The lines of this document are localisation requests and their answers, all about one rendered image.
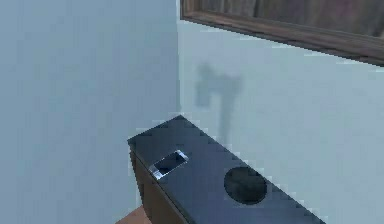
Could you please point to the silver framed black phone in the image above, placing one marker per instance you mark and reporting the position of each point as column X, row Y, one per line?
column 169, row 163

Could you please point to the dark grey topped cupboard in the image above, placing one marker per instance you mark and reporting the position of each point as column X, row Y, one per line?
column 203, row 200

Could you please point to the black round disc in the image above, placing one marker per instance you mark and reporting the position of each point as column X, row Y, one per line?
column 245, row 185

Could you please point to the brown framed window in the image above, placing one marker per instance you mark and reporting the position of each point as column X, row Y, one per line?
column 300, row 20

